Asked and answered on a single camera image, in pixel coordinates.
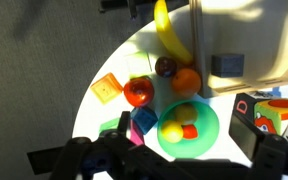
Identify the toy orange fruit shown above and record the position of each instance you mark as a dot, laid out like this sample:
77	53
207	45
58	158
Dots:
186	82

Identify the orange foam block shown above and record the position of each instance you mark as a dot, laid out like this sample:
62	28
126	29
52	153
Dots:
106	88

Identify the blue foam block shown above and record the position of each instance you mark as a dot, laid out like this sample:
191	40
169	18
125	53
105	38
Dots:
144	119

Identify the red tomato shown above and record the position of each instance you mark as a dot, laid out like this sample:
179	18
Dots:
139	92

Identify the dark purple toy plum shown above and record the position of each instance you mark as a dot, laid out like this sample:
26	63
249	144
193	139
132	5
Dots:
165	66

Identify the light wooden crate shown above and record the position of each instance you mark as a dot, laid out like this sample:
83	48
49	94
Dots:
250	30

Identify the yellow toy banana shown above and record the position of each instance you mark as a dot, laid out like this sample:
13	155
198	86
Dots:
169	33

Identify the small red toy fruit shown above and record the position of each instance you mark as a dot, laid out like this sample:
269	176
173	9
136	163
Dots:
190	132

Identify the green plastic bowl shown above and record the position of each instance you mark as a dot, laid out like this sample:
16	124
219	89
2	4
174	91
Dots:
205	133

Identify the soft cube with letter D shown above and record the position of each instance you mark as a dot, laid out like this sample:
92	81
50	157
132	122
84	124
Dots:
244	106

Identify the green foam block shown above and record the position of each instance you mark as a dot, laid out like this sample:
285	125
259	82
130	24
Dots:
109	125

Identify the orange green soft picture cube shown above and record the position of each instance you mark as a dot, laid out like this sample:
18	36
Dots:
274	115

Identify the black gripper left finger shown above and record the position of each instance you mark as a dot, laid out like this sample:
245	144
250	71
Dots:
117	156

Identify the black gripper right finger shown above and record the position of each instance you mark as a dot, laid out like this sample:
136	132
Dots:
270	156

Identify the lime yellow foam block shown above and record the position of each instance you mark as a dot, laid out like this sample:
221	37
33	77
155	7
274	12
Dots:
138	63

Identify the dark navy foam block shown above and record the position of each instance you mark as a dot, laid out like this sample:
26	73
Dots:
227	65

